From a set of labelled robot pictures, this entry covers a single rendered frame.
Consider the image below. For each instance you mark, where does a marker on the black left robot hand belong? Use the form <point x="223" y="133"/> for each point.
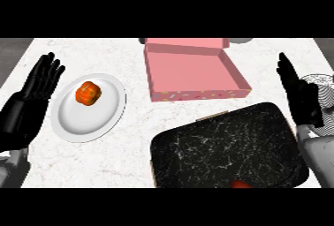
<point x="24" y="109"/>

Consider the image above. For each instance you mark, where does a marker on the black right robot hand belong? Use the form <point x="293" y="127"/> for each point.
<point x="305" y="100"/>

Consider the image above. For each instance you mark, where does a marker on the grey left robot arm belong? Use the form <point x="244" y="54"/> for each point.
<point x="12" y="167"/>

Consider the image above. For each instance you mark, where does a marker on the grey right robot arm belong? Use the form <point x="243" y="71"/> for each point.
<point x="317" y="153"/>

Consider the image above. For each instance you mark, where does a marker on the orange bell pepper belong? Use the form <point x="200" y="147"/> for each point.
<point x="87" y="93"/>

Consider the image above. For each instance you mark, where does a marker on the black marble tray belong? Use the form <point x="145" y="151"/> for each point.
<point x="228" y="147"/>

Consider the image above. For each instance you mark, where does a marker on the white oval plate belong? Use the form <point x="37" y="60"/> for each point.
<point x="89" y="107"/>

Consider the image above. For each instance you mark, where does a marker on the grey round object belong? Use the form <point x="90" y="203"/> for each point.
<point x="240" y="40"/>

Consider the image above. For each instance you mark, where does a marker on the pink open cardboard box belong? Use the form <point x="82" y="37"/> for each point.
<point x="191" y="70"/>

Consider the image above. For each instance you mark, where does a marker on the red round vegetable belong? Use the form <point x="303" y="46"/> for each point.
<point x="240" y="184"/>

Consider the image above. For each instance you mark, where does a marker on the dark round object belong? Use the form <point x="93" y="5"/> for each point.
<point x="142" y="40"/>

